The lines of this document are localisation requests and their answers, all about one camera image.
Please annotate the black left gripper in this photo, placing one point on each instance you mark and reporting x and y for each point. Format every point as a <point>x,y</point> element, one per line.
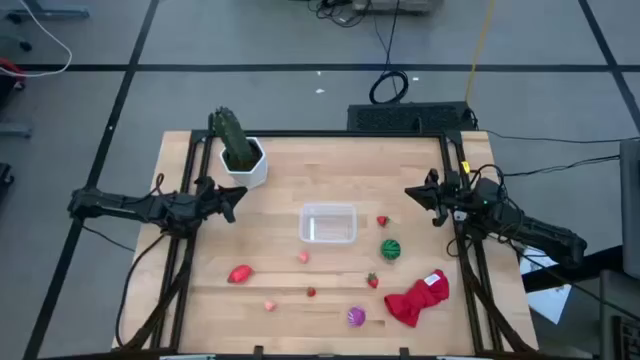
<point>210,197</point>

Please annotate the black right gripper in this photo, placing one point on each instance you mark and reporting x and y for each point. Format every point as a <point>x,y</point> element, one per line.
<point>452,195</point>

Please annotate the red toy strawberry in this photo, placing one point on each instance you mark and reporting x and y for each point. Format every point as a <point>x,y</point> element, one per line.
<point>383,220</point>
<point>372,280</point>

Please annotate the green striped toy watermelon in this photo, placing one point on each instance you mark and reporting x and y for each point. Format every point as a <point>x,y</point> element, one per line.
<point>390,249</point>

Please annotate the red toy dragon fruit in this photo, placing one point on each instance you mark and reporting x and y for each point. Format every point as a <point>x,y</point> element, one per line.
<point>240,274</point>

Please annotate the pink toy peach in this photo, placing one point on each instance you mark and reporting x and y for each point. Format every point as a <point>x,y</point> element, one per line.
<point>270,305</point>
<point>303,257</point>

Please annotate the small long-stemmed toy strawberry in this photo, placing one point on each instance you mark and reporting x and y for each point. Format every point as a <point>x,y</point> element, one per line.
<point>311,291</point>

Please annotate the purple white striped toy onion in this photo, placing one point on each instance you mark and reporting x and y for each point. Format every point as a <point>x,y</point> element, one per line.
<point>356,316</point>

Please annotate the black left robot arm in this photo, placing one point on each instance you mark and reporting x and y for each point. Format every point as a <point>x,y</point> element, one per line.
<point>115,205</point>

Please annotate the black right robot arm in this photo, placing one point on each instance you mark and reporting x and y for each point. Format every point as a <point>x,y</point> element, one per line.
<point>545,235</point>

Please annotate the clear plastic tupperware container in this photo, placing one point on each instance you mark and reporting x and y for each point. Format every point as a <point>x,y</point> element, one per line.
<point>327,224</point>

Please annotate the green cactus plant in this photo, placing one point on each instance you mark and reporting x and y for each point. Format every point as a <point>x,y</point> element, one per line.
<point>232,137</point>

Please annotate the black vented box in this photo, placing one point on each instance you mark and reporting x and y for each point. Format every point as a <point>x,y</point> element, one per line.
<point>400,117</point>

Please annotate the red cloth with white tag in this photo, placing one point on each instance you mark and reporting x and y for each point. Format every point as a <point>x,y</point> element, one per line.
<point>415,300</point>

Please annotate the white paper sheet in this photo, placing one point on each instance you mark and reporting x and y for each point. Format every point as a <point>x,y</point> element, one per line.
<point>550,302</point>

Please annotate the black floor beam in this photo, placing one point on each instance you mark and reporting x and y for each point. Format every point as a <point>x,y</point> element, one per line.
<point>575,272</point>

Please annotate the grey equipment box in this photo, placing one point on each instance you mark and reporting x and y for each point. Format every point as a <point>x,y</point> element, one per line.
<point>395,5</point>

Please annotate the grey cabinet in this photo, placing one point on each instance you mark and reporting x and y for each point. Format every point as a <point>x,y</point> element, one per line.
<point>631,210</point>

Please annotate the grey desk foot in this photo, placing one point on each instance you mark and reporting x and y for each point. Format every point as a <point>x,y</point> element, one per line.
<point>55,11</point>
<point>15,131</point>

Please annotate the black floor object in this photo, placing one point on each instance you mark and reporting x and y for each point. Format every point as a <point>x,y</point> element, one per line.
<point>6,174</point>

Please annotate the black keyboard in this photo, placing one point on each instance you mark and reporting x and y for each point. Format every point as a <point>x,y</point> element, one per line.
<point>627,340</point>

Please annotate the red object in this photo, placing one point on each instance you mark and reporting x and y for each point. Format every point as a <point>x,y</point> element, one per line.
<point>10,67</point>

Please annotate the black aluminium table frame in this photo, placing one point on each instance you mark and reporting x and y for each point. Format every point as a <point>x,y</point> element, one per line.
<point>325,133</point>

